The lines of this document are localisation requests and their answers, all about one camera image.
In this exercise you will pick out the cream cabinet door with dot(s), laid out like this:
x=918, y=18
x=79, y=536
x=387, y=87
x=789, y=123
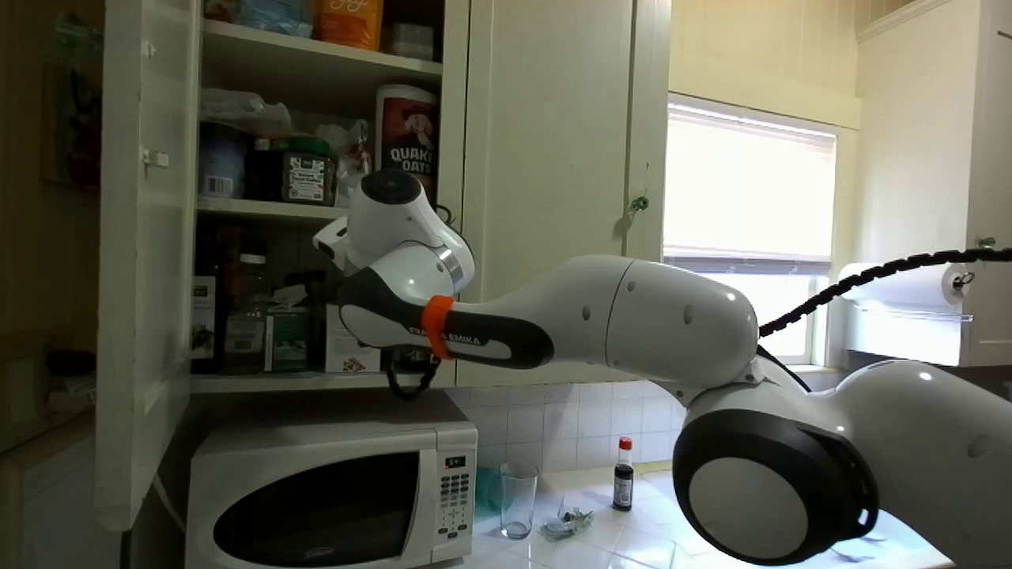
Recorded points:
x=142, y=265
x=548, y=161

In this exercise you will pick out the white box orange blue print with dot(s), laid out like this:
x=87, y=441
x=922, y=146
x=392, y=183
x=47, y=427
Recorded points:
x=352, y=355

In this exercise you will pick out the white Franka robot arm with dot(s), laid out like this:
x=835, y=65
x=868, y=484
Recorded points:
x=633, y=317

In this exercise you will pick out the oats canister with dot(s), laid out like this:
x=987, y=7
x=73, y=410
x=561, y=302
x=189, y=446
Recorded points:
x=409, y=139

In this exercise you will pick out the teal plastic cup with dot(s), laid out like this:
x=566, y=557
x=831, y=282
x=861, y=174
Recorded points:
x=487, y=492

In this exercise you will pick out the clear drinking glass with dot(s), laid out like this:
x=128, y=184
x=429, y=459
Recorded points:
x=517, y=507

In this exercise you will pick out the green lidded jar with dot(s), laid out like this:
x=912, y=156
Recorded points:
x=307, y=174

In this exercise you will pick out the dark sauce bottle red cap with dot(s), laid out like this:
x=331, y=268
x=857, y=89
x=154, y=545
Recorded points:
x=625, y=484

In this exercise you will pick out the kitchen window with blind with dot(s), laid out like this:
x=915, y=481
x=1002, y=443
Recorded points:
x=739, y=179

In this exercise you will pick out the dark jar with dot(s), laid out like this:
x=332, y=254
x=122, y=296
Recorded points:
x=263, y=172

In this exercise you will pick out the white microwave oven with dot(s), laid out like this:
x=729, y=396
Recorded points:
x=328, y=496

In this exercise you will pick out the orange snack bag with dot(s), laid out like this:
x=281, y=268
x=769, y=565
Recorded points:
x=349, y=21

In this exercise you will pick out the white plastic tub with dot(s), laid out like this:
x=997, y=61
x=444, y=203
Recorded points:
x=223, y=164

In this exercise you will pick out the blue food bag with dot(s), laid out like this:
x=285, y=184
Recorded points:
x=272, y=14

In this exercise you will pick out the white paper towel roll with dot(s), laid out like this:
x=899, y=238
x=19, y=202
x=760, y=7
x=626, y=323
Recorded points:
x=907, y=290

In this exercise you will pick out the cream tall cupboard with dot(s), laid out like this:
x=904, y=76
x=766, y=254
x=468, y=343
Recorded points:
x=929, y=105

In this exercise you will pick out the white floor appliance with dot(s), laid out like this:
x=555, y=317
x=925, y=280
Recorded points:
x=41, y=507

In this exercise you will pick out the cream wall cabinet frame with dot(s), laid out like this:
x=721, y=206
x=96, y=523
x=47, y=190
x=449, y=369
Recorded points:
x=317, y=65

